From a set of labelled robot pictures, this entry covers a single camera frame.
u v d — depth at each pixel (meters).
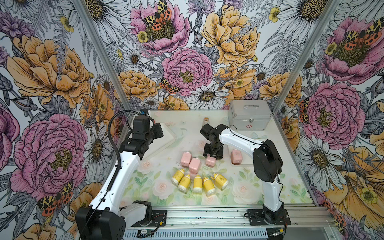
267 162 0.52
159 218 0.74
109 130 0.60
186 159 0.88
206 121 1.06
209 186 0.78
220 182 0.79
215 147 0.77
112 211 0.39
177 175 0.81
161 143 0.68
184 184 0.78
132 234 0.70
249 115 1.05
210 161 0.87
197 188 0.76
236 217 0.76
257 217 0.73
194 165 0.85
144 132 0.57
